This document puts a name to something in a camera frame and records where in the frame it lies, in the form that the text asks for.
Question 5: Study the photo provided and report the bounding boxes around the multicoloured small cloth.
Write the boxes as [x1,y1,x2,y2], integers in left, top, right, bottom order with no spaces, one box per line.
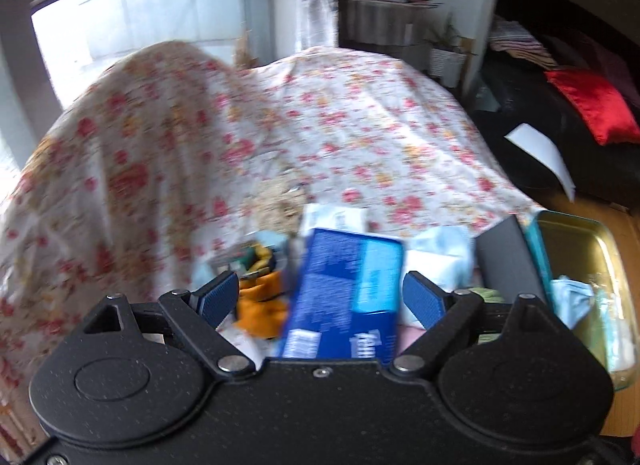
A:
[239,240,282,277]

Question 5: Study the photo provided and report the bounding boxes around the white paper sheet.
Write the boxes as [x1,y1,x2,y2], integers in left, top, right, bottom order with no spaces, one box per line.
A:
[504,124,578,201]

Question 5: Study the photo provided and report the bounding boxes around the floral printed cloth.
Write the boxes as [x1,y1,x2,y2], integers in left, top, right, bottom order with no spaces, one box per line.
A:
[0,40,546,465]

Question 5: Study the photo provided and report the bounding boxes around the stack of folded cloths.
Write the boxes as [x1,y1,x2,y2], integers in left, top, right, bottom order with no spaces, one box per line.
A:
[489,18,558,68]

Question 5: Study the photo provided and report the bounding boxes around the shelf with cloth cover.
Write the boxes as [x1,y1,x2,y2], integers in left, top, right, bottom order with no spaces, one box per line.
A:
[339,0,436,48]

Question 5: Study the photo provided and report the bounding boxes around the red cushion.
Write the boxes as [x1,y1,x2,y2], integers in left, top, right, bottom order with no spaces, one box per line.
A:
[545,69,640,146]

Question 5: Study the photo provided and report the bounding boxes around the pale blue tissue pack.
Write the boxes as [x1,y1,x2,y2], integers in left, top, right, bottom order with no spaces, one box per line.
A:
[400,225,476,331]

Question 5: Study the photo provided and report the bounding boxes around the pink cloth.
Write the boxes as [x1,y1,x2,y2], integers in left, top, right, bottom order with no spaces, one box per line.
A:
[399,324,427,347]

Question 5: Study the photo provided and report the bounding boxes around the dark maroon cushion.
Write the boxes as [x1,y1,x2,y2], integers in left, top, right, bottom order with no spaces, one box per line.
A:
[550,30,640,107]

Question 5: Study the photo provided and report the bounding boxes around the window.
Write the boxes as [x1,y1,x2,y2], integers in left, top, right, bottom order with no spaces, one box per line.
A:
[30,0,252,111]

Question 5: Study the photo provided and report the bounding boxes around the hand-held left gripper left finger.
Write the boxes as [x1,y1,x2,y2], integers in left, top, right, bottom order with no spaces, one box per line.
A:
[82,270,258,377]

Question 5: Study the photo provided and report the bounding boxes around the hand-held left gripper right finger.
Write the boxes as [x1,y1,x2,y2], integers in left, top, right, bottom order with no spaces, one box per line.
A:
[392,270,571,378]

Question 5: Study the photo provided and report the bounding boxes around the potted plant in white pot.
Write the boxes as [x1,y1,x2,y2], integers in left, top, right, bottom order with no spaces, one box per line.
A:
[425,15,477,89]

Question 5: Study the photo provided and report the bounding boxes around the black sofa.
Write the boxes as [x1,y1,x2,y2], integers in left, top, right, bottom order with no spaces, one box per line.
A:
[470,0,640,211]

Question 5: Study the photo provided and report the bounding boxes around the beige lace cloth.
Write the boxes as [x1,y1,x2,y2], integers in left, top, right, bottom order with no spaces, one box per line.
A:
[244,180,312,242]

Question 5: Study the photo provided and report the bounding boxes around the light blue face mask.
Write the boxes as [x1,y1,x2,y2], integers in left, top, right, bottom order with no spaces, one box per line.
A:
[550,275,602,332]

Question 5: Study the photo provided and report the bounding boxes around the clear plastic packet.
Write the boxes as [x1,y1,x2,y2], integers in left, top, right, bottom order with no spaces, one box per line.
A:
[594,285,637,372]

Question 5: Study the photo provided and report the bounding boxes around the black box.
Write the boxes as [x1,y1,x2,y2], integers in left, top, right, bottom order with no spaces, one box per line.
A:
[475,215,551,307]

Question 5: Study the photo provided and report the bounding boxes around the white tissue pack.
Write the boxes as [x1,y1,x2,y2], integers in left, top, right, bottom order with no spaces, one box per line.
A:
[301,202,371,242]

